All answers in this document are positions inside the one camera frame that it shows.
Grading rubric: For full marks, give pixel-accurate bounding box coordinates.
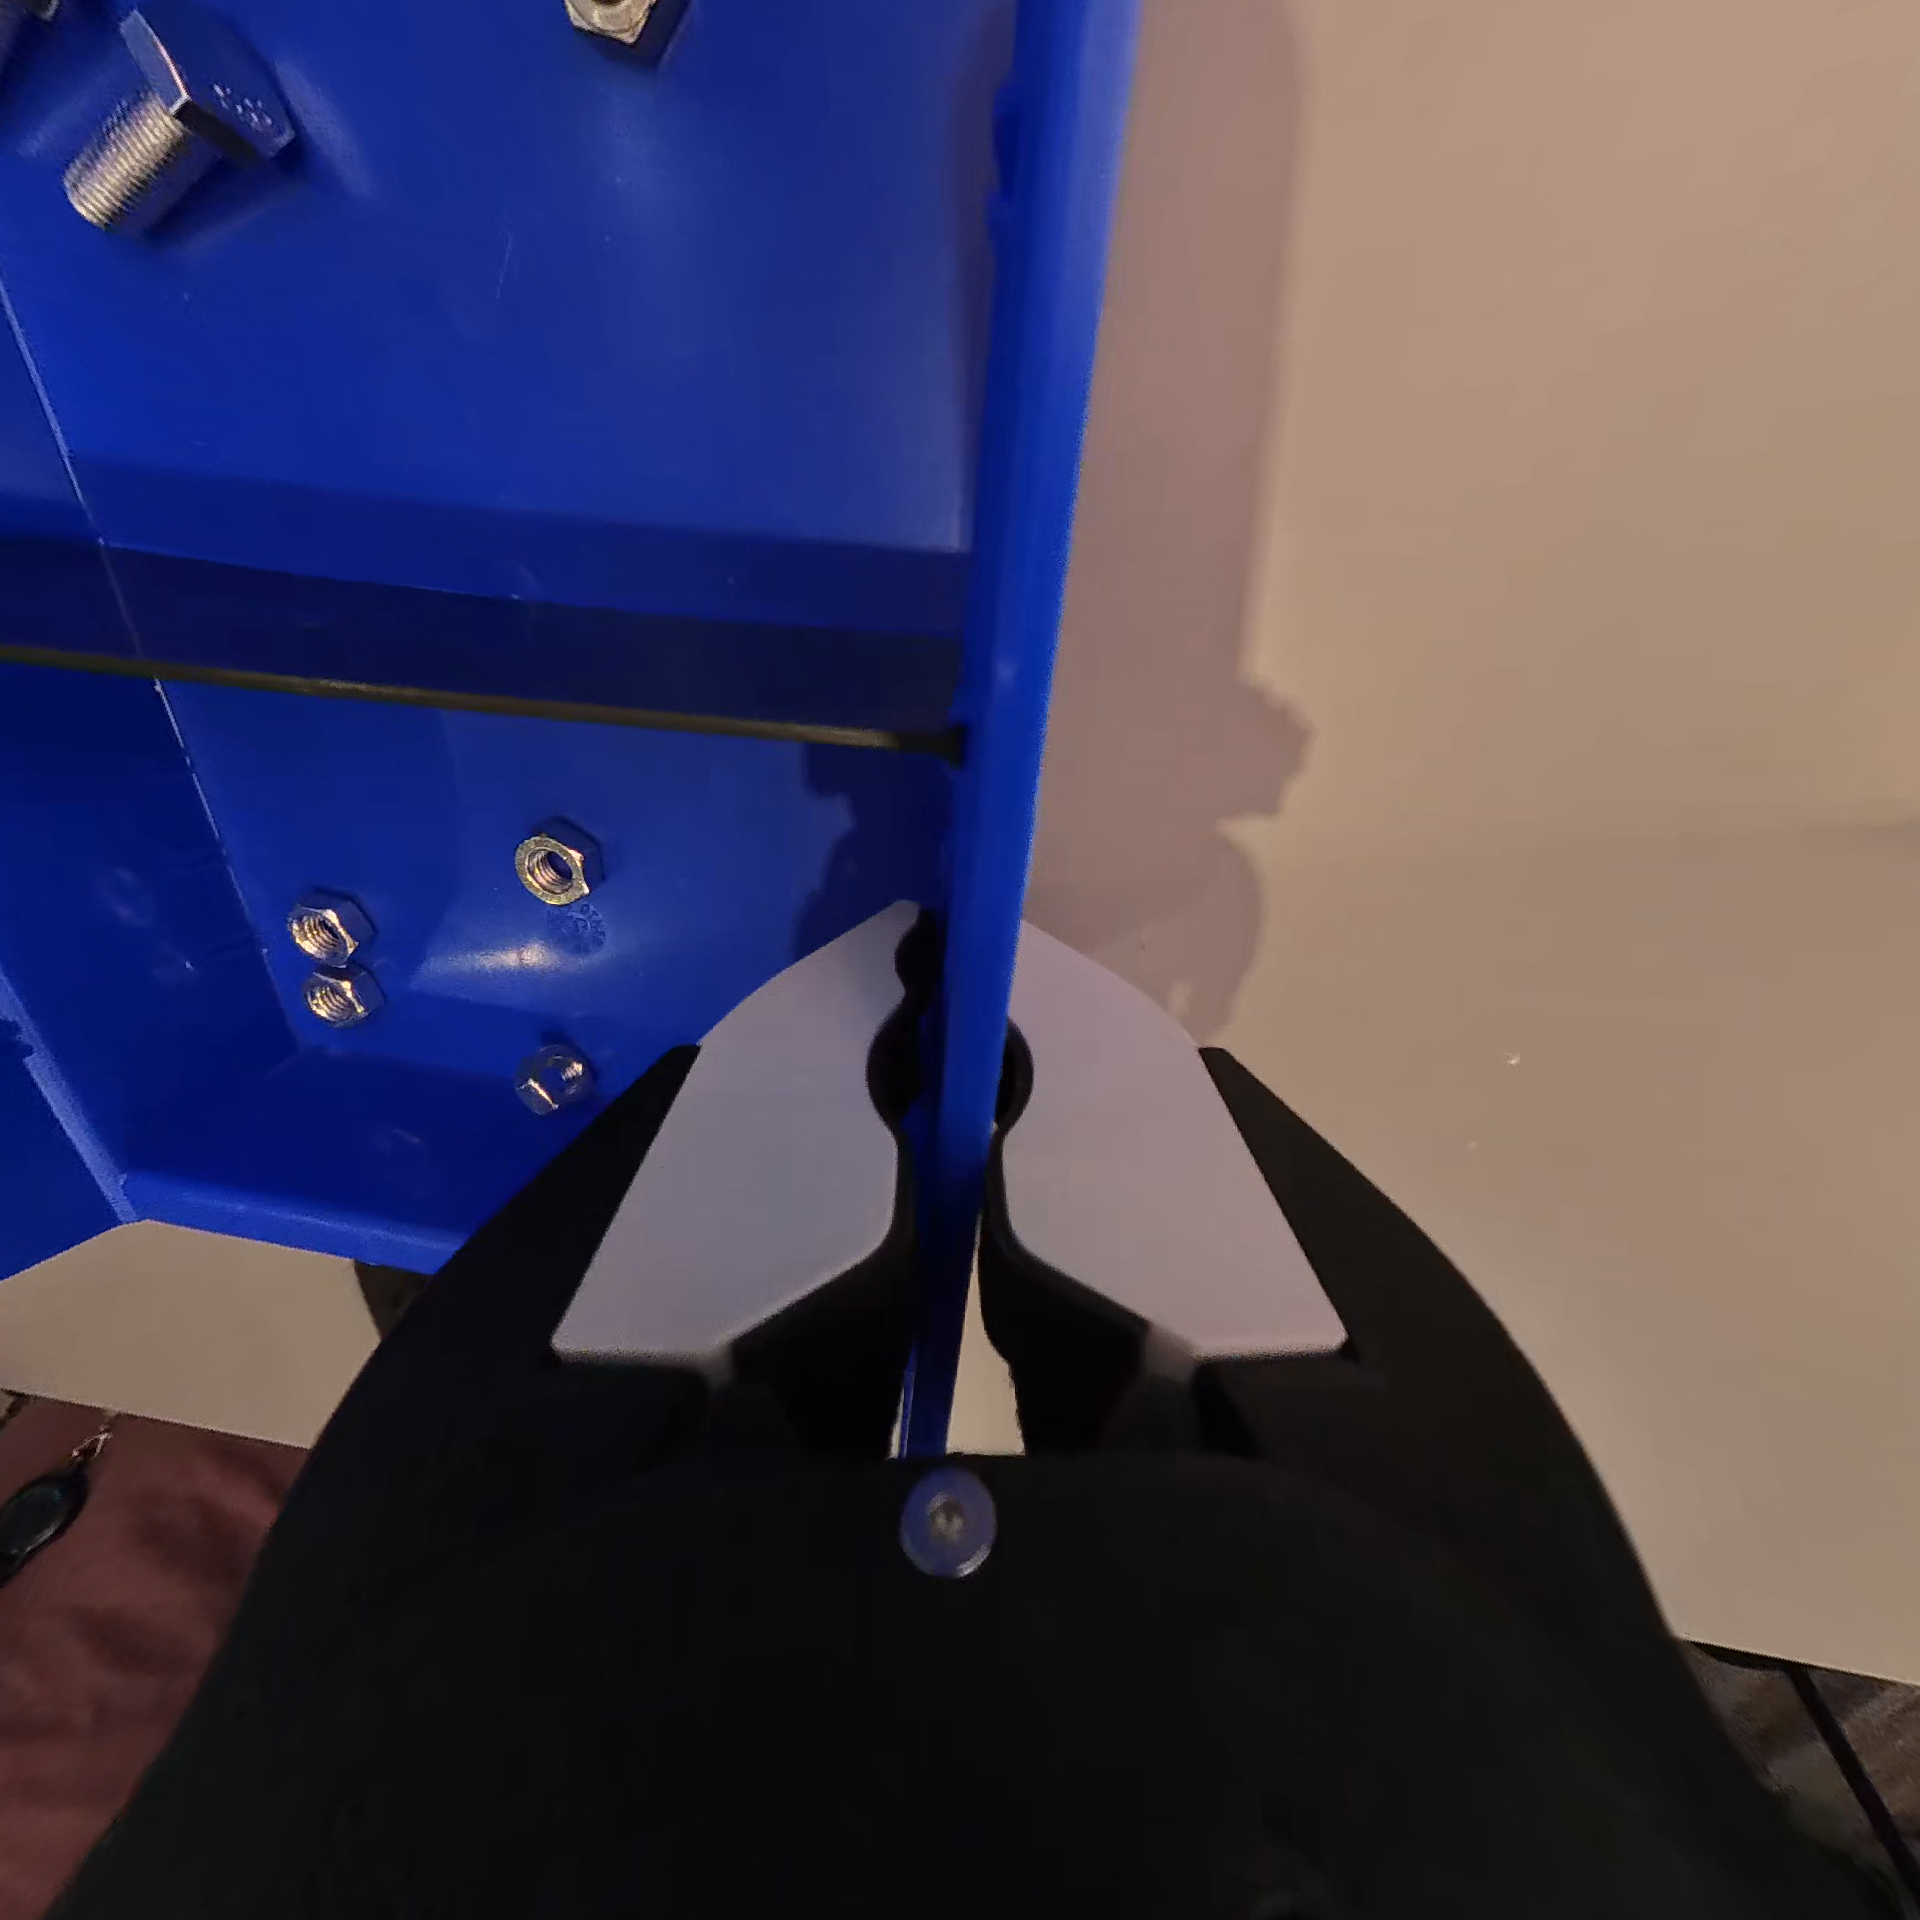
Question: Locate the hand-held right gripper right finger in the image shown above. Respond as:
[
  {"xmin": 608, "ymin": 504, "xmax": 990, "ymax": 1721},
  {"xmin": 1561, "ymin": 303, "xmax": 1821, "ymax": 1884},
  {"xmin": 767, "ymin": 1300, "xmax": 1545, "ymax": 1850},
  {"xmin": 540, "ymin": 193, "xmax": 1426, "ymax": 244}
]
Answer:
[{"xmin": 977, "ymin": 920, "xmax": 1350, "ymax": 1383}]

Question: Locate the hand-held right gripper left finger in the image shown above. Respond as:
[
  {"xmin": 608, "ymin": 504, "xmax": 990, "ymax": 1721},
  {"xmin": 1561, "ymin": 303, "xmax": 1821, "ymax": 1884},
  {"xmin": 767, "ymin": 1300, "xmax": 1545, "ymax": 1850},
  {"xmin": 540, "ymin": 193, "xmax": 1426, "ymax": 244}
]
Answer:
[{"xmin": 548, "ymin": 900, "xmax": 922, "ymax": 1383}]

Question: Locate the blue plastic bin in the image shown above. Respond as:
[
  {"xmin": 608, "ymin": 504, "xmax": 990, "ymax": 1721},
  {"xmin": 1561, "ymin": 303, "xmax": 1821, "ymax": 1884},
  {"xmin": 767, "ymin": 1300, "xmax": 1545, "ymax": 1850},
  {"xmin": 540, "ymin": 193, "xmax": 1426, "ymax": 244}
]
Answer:
[{"xmin": 0, "ymin": 0, "xmax": 1144, "ymax": 1465}]

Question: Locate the black bin divider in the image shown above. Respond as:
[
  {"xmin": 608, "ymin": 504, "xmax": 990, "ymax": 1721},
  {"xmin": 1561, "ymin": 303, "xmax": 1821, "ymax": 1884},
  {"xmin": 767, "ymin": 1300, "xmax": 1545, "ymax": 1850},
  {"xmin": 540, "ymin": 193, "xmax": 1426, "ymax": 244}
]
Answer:
[{"xmin": 0, "ymin": 646, "xmax": 966, "ymax": 764}]

